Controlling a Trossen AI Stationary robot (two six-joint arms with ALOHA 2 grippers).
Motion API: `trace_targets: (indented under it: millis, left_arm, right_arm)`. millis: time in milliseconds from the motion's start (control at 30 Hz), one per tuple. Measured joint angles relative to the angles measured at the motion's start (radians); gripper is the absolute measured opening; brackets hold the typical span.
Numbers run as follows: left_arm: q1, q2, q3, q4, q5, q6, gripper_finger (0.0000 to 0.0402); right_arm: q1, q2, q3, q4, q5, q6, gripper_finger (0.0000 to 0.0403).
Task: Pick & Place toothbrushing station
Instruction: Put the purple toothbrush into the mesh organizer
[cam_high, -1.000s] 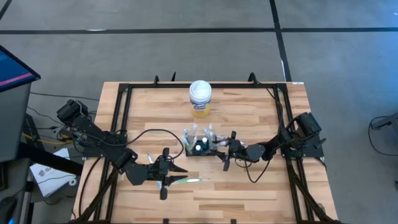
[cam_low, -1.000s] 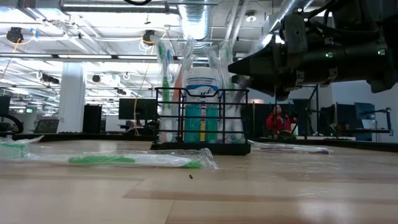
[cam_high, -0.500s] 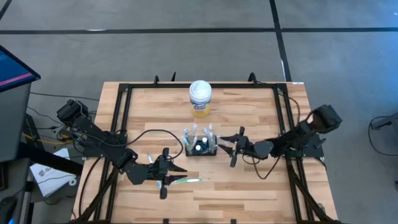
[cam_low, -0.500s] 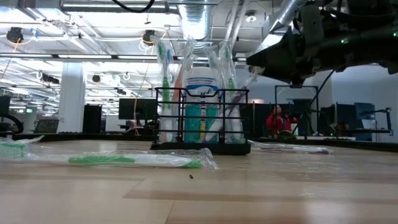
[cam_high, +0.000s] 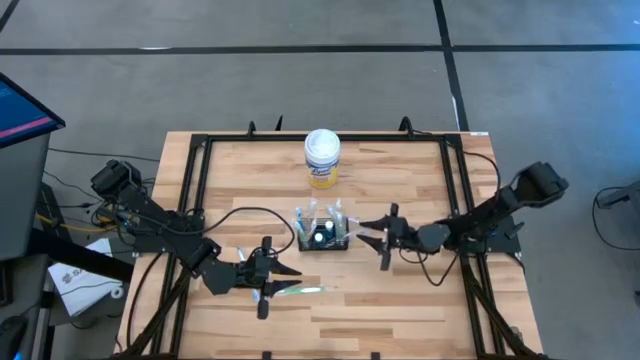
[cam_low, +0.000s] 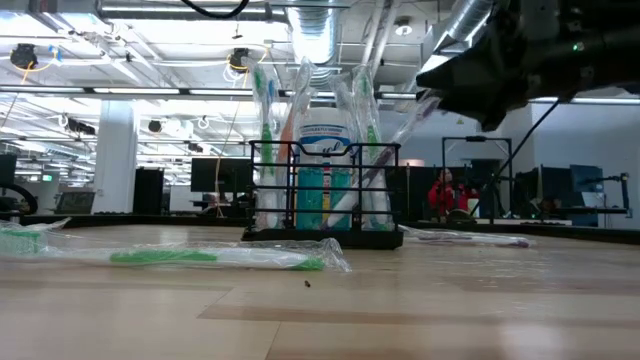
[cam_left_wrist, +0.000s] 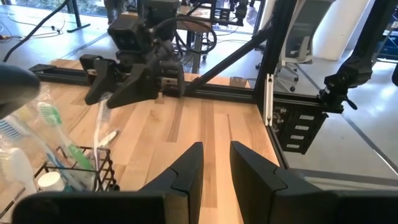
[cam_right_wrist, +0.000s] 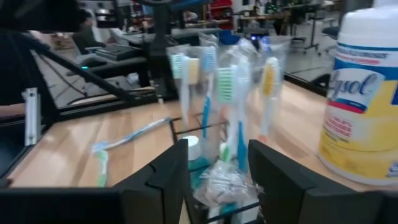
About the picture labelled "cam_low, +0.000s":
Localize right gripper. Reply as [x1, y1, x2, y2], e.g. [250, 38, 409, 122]
[415, 0, 601, 132]

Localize purple toothbrush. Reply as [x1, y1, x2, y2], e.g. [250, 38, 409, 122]
[322, 94, 444, 230]
[399, 225, 532, 250]

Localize teal mouthwash bottle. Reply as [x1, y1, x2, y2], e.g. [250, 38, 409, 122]
[329, 167, 353, 229]
[295, 167, 324, 231]

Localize white-lidded wipes canister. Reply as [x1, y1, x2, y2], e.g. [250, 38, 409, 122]
[294, 107, 354, 229]

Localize dark computer monitor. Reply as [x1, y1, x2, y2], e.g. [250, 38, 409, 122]
[0, 153, 19, 187]
[189, 157, 252, 195]

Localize long ceiling light strip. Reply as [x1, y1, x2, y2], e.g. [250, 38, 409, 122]
[0, 85, 640, 105]

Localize black cabinet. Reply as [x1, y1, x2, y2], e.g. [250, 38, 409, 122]
[132, 167, 165, 216]

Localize white building column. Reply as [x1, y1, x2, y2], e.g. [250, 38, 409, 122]
[91, 99, 140, 215]

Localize dark open laptop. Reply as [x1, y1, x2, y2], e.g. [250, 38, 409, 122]
[54, 190, 96, 215]

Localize black ceiling device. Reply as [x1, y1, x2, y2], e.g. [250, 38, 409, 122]
[9, 43, 39, 70]

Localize black curved tube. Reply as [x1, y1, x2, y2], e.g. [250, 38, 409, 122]
[0, 182, 39, 216]

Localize black stand frame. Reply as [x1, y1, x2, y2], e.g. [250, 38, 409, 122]
[441, 135, 514, 221]

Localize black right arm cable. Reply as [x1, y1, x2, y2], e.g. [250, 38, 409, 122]
[469, 98, 561, 217]

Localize silver round air duct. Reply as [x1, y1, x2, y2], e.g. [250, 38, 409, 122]
[394, 0, 501, 112]
[288, 0, 346, 91]

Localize black wire caddy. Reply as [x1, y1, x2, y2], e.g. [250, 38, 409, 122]
[242, 139, 405, 250]

